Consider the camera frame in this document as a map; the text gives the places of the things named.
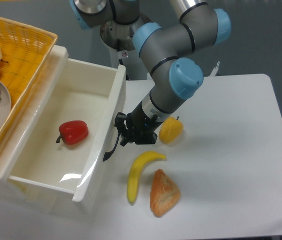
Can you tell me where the yellow toy banana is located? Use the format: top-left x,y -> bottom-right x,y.
127,151 -> 166,205

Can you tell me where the white metal table bracket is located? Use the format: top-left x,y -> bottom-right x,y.
209,61 -> 220,77

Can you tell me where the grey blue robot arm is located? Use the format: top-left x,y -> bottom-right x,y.
70,0 -> 231,146

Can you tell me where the yellow toy bell pepper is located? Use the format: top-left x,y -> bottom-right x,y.
159,116 -> 184,144

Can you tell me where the yellow woven basket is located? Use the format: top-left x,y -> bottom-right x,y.
0,17 -> 58,144

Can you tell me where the orange toy bread piece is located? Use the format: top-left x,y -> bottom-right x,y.
150,169 -> 181,218

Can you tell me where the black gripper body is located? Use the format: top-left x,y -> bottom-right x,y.
126,109 -> 158,145

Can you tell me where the red toy bell pepper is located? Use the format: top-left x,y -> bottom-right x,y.
56,120 -> 89,146

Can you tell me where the black top drawer handle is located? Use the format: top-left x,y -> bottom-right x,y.
102,117 -> 121,162

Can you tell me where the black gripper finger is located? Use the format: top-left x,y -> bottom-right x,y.
114,112 -> 128,137
120,133 -> 134,147

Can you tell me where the white top drawer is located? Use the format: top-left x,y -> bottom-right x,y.
9,59 -> 126,203

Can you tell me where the white drawer cabinet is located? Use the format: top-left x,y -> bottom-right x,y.
0,44 -> 127,216

